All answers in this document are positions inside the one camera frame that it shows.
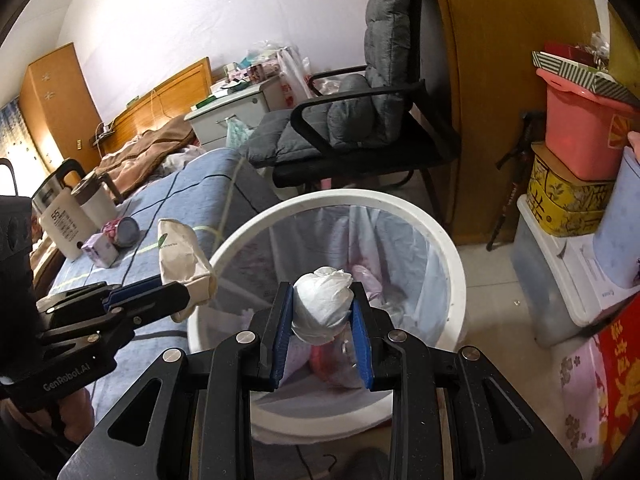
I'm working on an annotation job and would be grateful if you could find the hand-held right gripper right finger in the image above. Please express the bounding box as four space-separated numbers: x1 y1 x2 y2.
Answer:
350 281 583 480

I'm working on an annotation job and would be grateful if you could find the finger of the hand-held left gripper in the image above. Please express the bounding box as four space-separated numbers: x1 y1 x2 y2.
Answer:
39 280 195 347
35 274 168 315

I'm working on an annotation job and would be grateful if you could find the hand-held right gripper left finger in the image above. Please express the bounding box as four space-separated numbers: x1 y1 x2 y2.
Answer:
59 281 296 480

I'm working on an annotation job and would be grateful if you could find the red white snack packet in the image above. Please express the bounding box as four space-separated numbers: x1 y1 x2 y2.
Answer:
310 340 363 388

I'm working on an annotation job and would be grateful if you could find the beige paper bag green print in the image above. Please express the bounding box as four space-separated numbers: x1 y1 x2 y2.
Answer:
157 218 218 323

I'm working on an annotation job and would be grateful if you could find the white tissue ball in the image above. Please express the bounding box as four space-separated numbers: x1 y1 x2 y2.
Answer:
291 266 355 346

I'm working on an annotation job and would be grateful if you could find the white round waste bin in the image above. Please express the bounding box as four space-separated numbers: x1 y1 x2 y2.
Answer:
187 189 468 446

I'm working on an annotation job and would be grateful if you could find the person's left forearm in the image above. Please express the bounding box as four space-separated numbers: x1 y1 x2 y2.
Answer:
0 407 83 480

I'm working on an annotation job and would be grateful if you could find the person's left hand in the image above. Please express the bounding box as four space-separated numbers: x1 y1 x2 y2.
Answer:
59 387 97 446

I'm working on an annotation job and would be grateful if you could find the small purple box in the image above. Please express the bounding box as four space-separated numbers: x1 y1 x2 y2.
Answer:
81 232 119 269

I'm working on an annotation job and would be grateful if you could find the red drink can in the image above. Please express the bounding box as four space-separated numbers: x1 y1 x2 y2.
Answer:
101 216 142 247

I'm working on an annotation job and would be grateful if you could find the clear plastic bin liner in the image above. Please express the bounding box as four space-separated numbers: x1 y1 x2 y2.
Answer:
210 204 451 428

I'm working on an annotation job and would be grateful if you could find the cream jug brown lid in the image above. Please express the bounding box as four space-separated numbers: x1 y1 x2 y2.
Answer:
70 170 123 233

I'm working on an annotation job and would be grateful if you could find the blue gray lined tablecloth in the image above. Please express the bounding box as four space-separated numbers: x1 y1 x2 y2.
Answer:
30 147 281 461

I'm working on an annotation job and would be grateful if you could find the white soy milk maker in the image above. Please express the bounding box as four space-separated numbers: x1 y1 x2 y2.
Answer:
31 159 103 262

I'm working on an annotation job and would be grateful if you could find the brown blanket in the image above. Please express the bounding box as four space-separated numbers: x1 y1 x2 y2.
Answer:
95 115 198 196

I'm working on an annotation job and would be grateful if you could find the white crumpled cloth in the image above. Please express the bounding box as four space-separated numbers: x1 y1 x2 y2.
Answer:
165 147 206 168

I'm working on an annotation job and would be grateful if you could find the blue patterned curtain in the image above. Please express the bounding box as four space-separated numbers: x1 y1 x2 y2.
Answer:
0 100 31 161

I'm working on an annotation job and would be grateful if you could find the pale green plastic bag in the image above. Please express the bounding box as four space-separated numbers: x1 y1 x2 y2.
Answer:
227 117 256 148

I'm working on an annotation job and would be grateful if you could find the white nightstand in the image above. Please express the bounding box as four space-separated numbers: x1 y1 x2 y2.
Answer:
184 82 273 151

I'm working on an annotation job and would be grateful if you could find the clear storage box white lid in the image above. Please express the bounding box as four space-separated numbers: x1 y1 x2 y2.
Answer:
510 194 618 348

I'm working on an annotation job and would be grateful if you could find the wooden headboard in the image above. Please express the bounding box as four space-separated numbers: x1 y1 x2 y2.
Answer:
92 56 213 156

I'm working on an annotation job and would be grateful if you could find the black trekking pole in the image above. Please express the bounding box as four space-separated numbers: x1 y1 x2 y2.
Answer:
486 110 547 252

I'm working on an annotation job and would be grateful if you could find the pink floral box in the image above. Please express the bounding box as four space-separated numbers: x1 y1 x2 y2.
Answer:
560 335 608 461

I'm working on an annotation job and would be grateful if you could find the yellow patterned box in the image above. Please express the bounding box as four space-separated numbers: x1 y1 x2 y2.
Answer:
525 142 616 238

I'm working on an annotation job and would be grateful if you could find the white plastic bag red print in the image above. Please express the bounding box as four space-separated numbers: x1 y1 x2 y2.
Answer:
275 47 321 111

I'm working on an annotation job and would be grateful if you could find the red gold gift box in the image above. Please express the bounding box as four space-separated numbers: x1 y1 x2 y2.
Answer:
597 292 640 471

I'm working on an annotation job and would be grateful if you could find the grey cushioned armchair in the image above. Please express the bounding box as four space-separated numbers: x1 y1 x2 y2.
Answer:
239 0 431 168

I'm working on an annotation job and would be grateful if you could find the pale blue cylinder container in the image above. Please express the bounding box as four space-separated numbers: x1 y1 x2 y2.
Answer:
592 130 640 290

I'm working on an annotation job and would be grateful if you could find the pink plastic bucket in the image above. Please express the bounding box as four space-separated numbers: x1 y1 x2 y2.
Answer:
537 67 640 181

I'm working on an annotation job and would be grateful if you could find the wooden wardrobe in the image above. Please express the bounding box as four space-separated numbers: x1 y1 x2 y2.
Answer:
380 0 616 246

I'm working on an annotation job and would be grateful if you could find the striped gift box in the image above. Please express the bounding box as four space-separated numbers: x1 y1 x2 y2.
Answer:
531 50 640 106

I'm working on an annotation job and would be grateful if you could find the black frame armchair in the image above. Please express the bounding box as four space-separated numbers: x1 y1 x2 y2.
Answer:
270 0 463 201

